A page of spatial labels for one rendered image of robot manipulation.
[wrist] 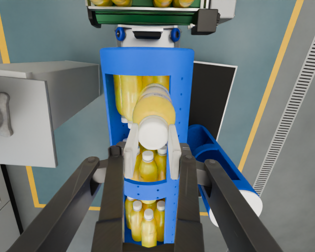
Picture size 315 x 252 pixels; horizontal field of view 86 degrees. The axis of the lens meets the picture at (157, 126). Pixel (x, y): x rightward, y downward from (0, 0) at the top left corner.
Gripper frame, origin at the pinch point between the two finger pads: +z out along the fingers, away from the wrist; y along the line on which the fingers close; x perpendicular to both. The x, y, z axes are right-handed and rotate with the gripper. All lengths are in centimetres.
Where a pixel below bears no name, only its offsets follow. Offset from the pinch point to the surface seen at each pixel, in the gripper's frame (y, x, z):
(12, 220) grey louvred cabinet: -169, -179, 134
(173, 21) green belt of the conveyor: 6, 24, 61
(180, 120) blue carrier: 7.8, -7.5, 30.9
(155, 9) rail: -1, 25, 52
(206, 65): 43, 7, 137
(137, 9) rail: -7, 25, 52
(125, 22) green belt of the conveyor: -13, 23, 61
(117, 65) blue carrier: -9.6, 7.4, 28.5
